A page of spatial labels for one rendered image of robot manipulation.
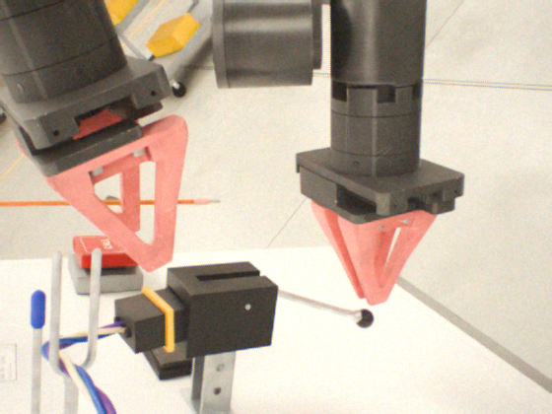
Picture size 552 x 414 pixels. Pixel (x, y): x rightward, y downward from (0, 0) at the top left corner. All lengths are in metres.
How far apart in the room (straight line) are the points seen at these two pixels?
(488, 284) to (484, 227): 0.20
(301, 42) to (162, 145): 0.12
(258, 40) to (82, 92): 0.12
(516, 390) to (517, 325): 1.19
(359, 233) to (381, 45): 0.11
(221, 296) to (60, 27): 0.17
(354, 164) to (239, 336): 0.12
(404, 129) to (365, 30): 0.06
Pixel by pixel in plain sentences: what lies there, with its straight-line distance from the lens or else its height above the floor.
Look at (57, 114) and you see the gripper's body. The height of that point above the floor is 1.27.
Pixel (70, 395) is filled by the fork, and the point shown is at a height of 1.19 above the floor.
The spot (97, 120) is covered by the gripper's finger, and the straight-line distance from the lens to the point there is 0.38.
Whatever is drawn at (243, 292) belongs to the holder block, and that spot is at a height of 1.12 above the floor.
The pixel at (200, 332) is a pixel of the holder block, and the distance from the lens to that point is 0.39.
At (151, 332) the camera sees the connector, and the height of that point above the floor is 1.14.
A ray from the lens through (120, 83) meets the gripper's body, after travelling 0.30.
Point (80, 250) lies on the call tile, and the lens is 0.59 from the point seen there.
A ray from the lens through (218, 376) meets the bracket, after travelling 0.42.
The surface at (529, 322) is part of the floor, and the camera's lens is 1.71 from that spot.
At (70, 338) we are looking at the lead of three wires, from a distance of 0.37.
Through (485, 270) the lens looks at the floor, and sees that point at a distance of 1.86.
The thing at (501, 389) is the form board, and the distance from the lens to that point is 0.54.
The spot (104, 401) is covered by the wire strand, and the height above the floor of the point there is 1.19.
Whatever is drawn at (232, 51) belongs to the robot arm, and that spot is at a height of 1.21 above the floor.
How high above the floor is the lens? 1.33
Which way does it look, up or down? 30 degrees down
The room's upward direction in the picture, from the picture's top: 45 degrees counter-clockwise
